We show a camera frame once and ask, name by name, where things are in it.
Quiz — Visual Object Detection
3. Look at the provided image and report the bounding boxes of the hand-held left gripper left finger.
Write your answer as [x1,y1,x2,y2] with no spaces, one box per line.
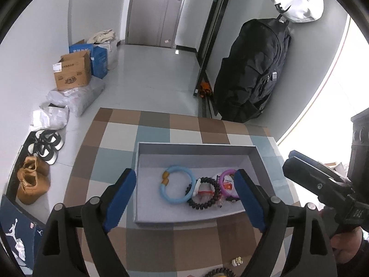
[34,168,137,277]

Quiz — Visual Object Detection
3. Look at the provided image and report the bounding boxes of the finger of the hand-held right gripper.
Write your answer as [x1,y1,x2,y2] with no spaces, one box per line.
[282,157,354,205]
[290,149,351,184]

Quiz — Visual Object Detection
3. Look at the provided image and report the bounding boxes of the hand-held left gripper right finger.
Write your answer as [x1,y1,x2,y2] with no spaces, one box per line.
[234,169,338,277]

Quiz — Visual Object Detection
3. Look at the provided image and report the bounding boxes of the round white badge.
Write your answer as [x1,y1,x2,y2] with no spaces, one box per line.
[215,172,235,188]

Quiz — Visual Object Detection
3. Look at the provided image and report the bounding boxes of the purple bracelet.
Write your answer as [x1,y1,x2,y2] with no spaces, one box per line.
[217,170,240,201]

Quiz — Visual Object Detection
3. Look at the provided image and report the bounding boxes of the light blue bracelet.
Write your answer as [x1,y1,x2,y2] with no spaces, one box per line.
[159,165,196,205]

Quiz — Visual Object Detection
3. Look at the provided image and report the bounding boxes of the clear plastic packet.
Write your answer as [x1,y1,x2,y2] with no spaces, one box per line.
[193,189,224,208]

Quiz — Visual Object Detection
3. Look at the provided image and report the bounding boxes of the grey cardboard box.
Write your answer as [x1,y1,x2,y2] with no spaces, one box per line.
[133,141,281,228]

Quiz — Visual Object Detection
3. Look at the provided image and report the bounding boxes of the person's right hand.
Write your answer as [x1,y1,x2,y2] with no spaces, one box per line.
[330,226,365,264]

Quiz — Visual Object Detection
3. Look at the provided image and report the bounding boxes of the checkered tablecloth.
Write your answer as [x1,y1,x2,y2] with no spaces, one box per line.
[62,107,303,277]

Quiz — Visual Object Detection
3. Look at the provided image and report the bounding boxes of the black white sandal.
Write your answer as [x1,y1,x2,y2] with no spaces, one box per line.
[32,141,64,165]
[29,130,62,151]

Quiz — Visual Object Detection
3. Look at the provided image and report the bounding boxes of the brown boot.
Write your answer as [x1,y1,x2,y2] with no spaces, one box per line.
[23,156,49,176]
[17,170,51,205]

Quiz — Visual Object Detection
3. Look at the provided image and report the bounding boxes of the dark blue shoe box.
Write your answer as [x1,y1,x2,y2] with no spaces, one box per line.
[0,195,47,269]

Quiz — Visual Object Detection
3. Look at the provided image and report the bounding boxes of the small white plastic bag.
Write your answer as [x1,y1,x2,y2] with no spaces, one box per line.
[30,106,70,130]

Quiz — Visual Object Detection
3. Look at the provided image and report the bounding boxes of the large white plastic bag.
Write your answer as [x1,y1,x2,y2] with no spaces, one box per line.
[48,76,106,117]

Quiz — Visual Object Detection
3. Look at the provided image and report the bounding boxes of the black backpack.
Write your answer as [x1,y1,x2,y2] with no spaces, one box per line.
[213,18,292,123]

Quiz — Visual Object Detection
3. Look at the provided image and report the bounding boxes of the orange black object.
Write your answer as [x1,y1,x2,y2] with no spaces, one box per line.
[196,81,214,99]

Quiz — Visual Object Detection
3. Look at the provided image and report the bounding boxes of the brown cardboard box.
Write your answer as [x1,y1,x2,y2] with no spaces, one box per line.
[53,50,92,91]

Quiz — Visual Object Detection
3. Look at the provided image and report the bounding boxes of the blue carton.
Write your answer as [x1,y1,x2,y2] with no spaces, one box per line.
[91,46,108,79]
[68,43,95,57]

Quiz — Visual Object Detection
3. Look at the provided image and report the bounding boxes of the white sack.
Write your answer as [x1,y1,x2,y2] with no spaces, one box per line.
[101,39,119,71]

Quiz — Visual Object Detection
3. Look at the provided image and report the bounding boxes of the beige cloth bag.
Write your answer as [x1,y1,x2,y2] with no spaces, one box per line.
[86,29,116,44]

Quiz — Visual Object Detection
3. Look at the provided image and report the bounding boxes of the grey door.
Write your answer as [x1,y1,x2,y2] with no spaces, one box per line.
[126,0,193,48]

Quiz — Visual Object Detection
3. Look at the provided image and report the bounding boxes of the brown bead bracelet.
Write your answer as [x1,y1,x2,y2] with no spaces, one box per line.
[204,268,237,277]

